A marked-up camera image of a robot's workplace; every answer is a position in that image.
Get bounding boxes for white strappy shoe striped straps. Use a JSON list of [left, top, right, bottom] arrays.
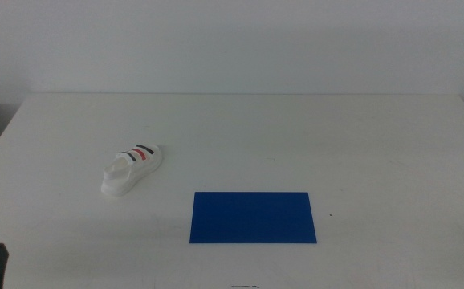
[[100, 144, 164, 198]]

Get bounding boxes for blue rectangular mat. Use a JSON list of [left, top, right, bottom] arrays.
[[189, 191, 318, 245]]

